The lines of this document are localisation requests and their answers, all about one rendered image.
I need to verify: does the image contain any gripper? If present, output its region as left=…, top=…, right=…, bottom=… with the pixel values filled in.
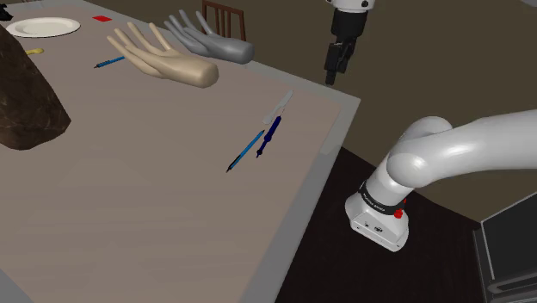
left=324, top=9, right=369, bottom=87

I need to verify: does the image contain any white knife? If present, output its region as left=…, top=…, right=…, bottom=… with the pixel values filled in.
left=262, top=90, right=294, bottom=126

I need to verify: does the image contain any dark blue pen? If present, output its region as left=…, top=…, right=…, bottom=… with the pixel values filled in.
left=256, top=115, right=283, bottom=159

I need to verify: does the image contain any wooden chair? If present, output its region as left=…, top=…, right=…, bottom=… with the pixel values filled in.
left=201, top=0, right=247, bottom=42

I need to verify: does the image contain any grey hand model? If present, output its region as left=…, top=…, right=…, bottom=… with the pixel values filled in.
left=163, top=9, right=256, bottom=65

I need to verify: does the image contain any beige hand model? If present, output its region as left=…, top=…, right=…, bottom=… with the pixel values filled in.
left=106, top=22, right=220, bottom=90

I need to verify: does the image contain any dark grey cabinet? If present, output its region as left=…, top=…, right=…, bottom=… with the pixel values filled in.
left=472, top=190, right=537, bottom=303

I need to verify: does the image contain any white plate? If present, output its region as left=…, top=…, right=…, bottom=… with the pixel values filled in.
left=5, top=16, right=82, bottom=39

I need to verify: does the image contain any dark brown rock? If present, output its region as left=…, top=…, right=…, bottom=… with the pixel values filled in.
left=0, top=24, right=72, bottom=152

